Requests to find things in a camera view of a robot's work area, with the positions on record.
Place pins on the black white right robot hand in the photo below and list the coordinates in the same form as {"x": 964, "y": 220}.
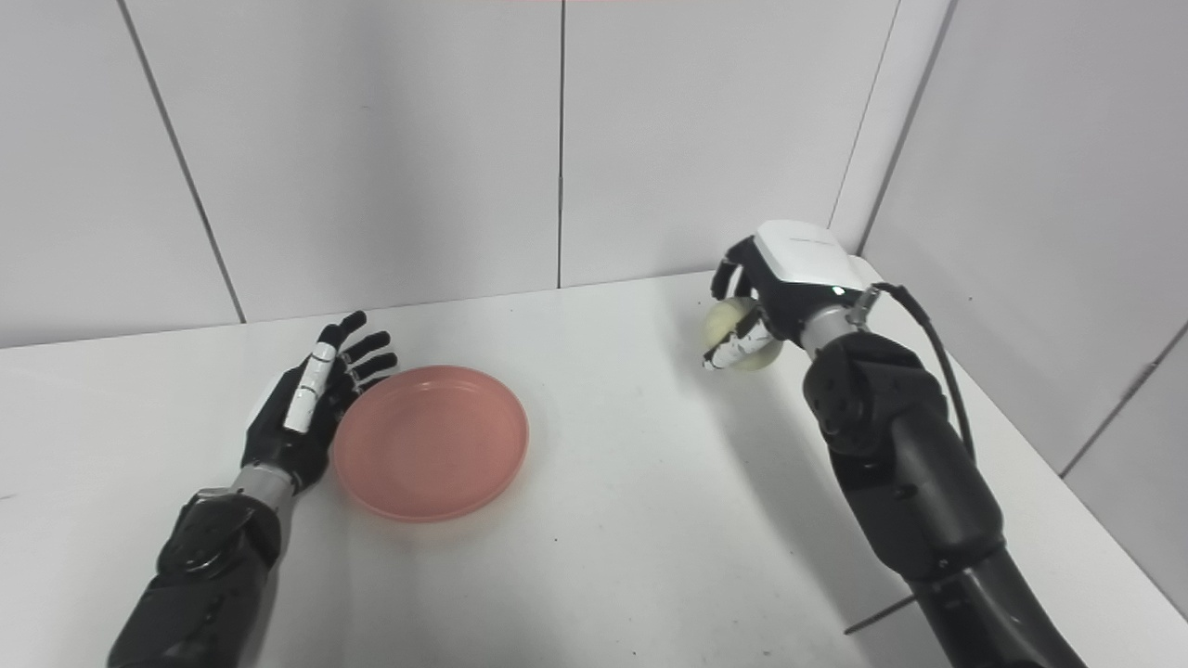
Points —
{"x": 803, "y": 278}

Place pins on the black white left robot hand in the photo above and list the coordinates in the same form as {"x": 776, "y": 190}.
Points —
{"x": 278, "y": 431}

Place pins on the white steamed bun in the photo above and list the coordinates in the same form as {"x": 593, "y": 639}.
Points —
{"x": 729, "y": 320}

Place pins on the pink round plate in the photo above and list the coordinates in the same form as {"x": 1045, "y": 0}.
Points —
{"x": 432, "y": 443}

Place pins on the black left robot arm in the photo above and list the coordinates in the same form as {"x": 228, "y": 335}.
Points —
{"x": 200, "y": 575}

